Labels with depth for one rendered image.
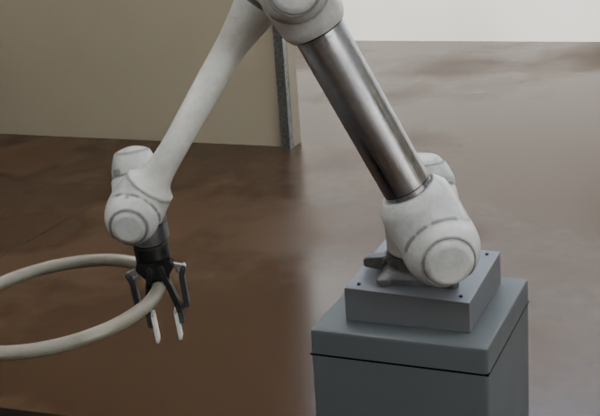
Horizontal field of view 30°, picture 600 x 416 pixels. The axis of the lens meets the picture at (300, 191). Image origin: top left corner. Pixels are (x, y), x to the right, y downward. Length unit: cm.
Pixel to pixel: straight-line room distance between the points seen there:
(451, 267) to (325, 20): 54
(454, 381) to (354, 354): 22
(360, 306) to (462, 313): 23
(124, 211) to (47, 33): 559
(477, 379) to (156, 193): 77
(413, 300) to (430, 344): 11
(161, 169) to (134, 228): 13
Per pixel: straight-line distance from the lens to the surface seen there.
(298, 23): 207
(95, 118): 765
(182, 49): 718
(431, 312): 244
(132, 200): 218
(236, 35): 227
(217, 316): 460
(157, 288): 243
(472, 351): 237
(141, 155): 234
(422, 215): 220
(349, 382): 250
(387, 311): 247
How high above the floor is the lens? 182
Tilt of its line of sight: 17 degrees down
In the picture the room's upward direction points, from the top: 4 degrees counter-clockwise
